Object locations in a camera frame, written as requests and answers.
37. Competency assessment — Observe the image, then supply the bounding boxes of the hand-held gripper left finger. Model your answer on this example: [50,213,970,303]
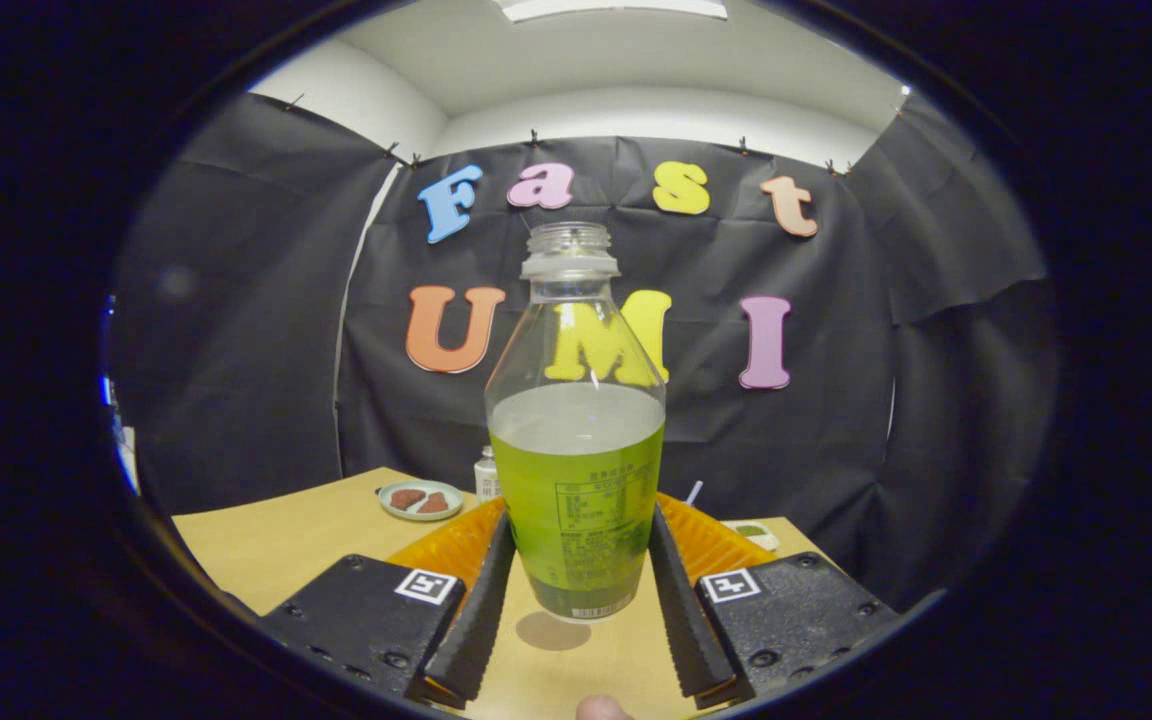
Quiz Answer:
[261,497,517,706]

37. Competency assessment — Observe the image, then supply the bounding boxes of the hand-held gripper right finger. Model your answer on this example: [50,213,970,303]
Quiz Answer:
[648,492,902,706]

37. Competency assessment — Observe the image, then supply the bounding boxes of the clear bottle of green juice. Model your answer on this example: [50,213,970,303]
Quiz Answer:
[484,221,667,623]

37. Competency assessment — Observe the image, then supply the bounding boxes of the white divided dish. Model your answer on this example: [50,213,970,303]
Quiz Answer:
[721,520,780,553]

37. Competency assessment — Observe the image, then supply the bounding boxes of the pale green plate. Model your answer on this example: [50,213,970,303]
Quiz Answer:
[378,480,465,523]

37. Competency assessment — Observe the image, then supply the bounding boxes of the wooden table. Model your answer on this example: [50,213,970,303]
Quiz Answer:
[171,466,837,720]

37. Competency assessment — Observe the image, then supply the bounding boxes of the black backdrop cloth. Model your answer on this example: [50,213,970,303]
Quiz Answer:
[106,90,1062,611]

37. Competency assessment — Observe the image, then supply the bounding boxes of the ceiling light panel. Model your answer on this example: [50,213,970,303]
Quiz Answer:
[496,0,729,23]

